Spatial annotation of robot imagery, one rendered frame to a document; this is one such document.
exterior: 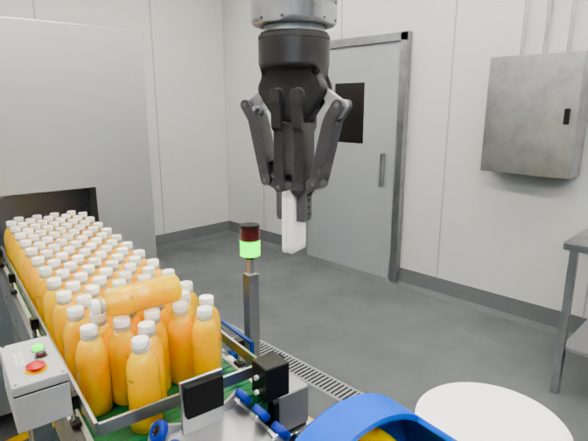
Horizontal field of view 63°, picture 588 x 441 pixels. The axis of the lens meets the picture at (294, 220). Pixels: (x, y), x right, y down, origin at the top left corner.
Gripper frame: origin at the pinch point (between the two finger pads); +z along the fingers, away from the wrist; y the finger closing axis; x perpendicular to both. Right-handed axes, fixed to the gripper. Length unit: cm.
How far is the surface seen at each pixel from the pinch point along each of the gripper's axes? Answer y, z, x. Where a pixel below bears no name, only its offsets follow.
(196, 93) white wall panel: -371, -25, 394
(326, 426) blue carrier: 4.0, 26.4, 1.4
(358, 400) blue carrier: 5.6, 25.7, 7.5
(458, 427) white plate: 14, 45, 36
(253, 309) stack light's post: -57, 51, 70
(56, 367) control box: -59, 39, 5
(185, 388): -38, 45, 19
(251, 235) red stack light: -56, 26, 69
